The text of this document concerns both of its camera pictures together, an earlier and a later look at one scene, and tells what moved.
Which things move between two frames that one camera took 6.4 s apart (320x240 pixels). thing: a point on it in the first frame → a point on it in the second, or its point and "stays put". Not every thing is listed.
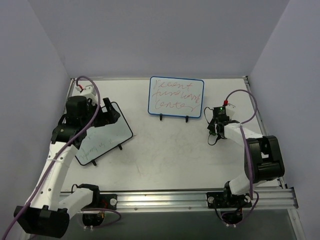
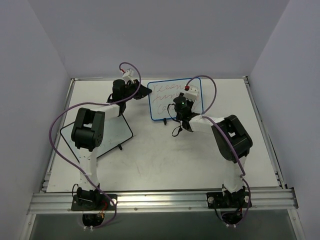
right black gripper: x=213 y=127 → x=182 y=117
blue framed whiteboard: x=175 y=97 stays put
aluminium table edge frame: x=245 y=78 stays put
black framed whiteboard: x=100 y=139 stays put
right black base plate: x=215 y=200 stays put
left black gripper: x=104 y=116 → x=136 y=90
